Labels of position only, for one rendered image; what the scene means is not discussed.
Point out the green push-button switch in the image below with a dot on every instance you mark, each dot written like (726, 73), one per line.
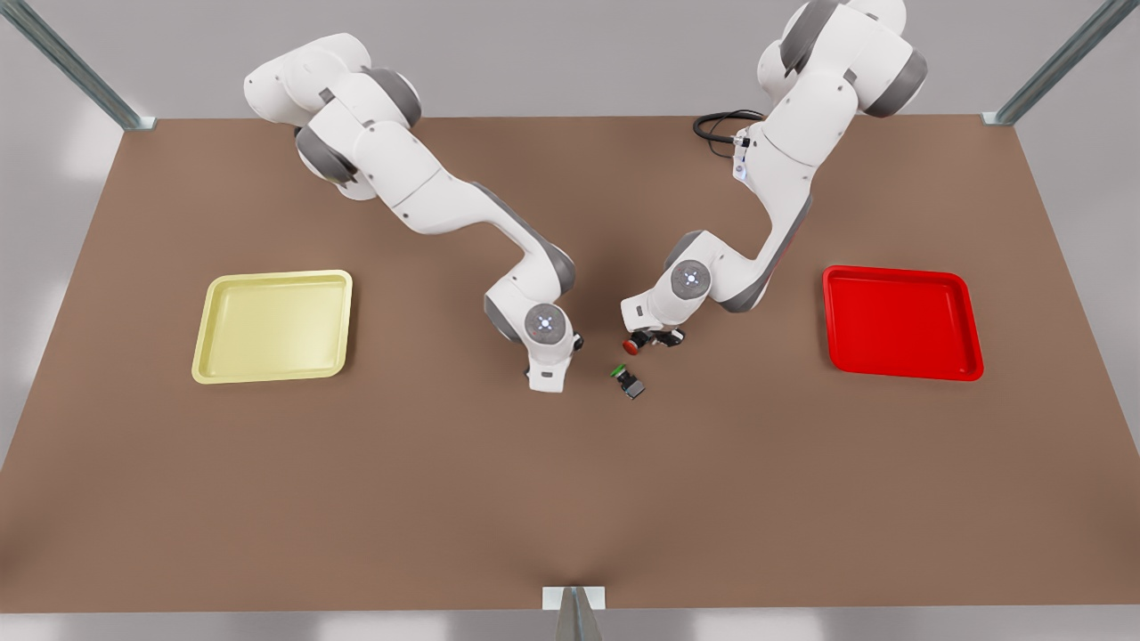
(630, 383)

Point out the silver frame post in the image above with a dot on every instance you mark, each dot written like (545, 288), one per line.
(71, 67)
(1060, 64)
(574, 610)

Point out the red tray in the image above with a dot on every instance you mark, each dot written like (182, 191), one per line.
(901, 322)

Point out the pale yellow tray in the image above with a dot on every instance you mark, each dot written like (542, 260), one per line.
(272, 327)

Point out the red push-button switch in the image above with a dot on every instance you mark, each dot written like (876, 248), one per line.
(634, 345)

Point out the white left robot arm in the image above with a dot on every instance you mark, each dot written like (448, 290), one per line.
(793, 125)

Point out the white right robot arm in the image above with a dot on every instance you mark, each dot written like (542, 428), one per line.
(419, 182)

